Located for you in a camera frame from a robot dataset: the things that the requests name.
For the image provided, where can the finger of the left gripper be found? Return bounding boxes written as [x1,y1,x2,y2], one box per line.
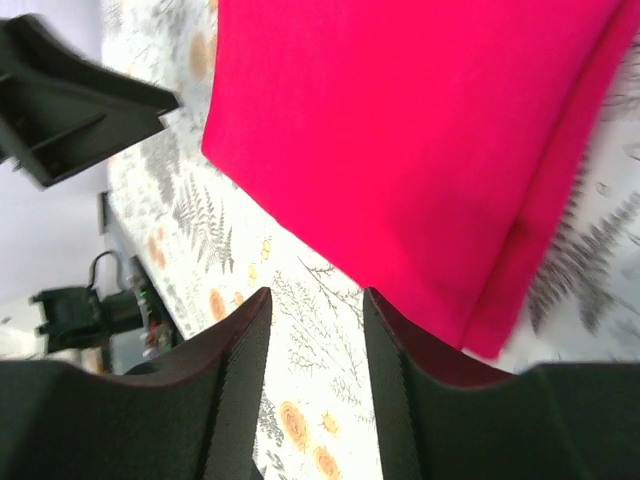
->
[1,14,179,188]

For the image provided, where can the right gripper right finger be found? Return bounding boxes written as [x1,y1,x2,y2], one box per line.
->
[363,288,639,479]

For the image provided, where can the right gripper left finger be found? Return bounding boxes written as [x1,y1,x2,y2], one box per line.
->
[1,288,272,480]

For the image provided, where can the red t shirt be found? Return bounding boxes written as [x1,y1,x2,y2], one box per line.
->
[202,0,639,359]

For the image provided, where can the floral patterned table mat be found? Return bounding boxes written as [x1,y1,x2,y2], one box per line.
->
[102,1,639,479]

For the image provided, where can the aluminium frame rail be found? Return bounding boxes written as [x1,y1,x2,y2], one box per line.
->
[98,191,138,287]

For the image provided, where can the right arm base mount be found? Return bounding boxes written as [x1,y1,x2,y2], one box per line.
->
[29,250,183,353]

